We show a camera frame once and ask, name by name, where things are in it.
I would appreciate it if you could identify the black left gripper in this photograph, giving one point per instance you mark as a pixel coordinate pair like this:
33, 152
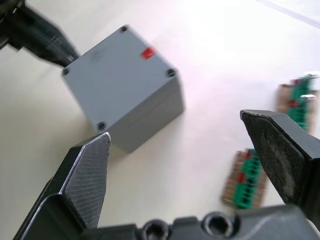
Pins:
10, 22

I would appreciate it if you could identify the green terminal block circuit board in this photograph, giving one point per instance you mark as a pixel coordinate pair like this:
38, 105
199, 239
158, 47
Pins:
300, 102
246, 180

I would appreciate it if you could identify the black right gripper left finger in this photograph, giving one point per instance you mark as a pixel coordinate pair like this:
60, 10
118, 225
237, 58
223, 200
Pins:
82, 180

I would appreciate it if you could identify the grey plastic junction box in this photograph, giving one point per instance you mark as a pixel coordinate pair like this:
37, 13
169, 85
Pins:
152, 125

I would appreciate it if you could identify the grey plastic box lid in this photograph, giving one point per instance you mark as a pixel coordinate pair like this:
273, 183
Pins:
120, 77

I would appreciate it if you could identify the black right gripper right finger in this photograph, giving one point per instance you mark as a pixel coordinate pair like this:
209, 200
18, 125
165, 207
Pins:
280, 155

